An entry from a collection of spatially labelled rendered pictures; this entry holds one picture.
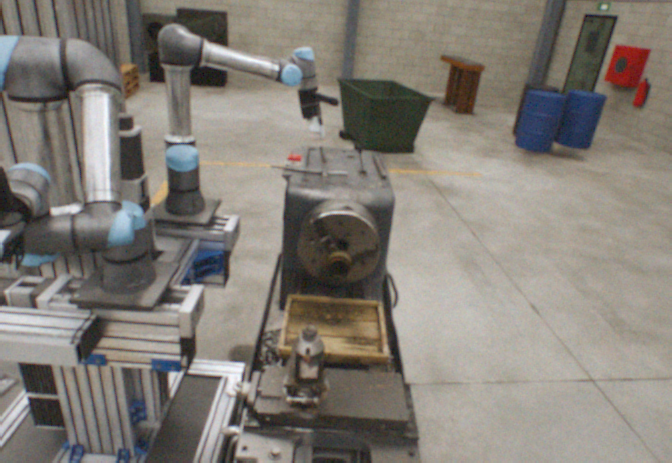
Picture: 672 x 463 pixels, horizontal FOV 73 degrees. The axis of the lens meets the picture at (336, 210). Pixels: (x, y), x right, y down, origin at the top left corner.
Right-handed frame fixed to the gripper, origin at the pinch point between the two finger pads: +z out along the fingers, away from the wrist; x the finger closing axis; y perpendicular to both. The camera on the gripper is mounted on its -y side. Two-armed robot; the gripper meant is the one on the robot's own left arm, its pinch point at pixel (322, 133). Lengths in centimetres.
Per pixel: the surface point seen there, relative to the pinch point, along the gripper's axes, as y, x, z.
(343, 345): 10, 75, 48
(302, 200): 14.0, 25.0, 17.1
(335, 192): 0.5, 25.0, 16.6
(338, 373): 14, 95, 38
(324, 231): 8, 46, 20
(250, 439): 39, 110, 37
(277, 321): 37, 20, 80
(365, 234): -6, 45, 26
